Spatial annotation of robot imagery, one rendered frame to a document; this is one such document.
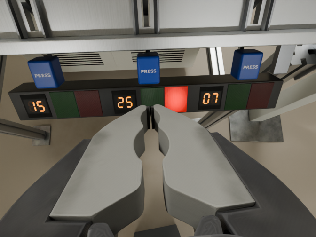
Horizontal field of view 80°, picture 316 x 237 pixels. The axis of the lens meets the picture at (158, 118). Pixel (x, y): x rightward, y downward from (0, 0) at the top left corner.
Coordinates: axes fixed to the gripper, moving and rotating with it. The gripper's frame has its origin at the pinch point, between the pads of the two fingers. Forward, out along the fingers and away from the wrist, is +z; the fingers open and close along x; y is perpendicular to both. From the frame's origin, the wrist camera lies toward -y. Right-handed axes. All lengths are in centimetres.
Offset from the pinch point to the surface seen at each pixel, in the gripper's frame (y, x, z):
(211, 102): 5.2, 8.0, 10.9
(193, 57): 13, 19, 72
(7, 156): 51, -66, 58
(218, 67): 12, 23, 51
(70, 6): -6.0, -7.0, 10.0
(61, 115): 6.0, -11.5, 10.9
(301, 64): 2.1, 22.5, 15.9
